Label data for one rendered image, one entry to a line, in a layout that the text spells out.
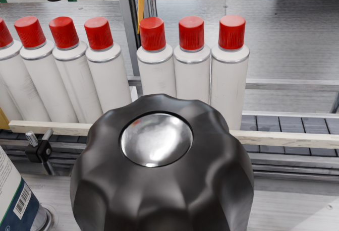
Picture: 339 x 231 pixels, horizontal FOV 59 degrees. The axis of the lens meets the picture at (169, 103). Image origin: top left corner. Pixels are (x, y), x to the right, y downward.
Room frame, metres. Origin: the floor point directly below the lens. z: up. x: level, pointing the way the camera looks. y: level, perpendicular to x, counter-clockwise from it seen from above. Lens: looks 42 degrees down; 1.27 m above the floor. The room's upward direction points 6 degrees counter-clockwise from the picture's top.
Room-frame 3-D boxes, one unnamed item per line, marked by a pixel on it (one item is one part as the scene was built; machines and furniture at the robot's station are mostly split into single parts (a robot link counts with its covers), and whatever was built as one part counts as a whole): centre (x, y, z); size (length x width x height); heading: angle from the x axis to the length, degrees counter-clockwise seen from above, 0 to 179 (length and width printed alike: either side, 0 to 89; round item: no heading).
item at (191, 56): (0.36, -0.04, 0.98); 0.05 x 0.05 x 0.20
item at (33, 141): (0.34, 0.21, 0.89); 0.06 x 0.03 x 0.12; 169
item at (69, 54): (0.39, 0.14, 0.98); 0.05 x 0.05 x 0.20
